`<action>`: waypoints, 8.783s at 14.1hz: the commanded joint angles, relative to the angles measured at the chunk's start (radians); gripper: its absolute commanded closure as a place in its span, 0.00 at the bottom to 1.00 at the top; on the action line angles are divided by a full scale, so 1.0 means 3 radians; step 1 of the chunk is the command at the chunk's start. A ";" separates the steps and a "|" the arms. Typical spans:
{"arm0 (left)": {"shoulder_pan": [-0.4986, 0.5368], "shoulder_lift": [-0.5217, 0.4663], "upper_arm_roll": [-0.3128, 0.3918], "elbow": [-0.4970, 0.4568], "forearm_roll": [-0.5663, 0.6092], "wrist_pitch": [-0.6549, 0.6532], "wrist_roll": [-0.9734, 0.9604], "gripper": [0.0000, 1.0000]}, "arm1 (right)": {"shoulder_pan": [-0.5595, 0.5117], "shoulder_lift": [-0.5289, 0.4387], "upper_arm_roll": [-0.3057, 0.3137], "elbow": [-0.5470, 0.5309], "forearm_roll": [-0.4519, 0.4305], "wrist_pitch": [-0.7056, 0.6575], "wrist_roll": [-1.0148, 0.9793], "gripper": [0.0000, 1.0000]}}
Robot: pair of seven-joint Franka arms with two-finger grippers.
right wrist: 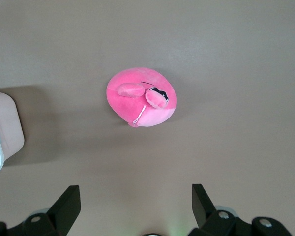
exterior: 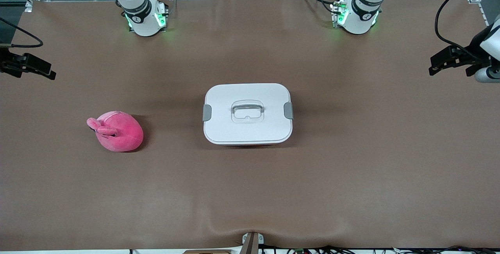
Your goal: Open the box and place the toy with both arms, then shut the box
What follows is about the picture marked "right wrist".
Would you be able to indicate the pink plush toy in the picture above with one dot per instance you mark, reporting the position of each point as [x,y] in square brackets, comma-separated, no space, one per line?
[127,103]

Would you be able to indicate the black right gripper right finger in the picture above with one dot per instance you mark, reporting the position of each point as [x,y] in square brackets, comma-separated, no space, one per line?
[204,209]

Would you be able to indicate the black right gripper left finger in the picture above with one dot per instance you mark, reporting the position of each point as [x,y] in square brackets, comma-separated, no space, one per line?
[64,209]

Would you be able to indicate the pink translucent storage box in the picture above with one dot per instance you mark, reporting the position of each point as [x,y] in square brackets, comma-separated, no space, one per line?
[9,123]

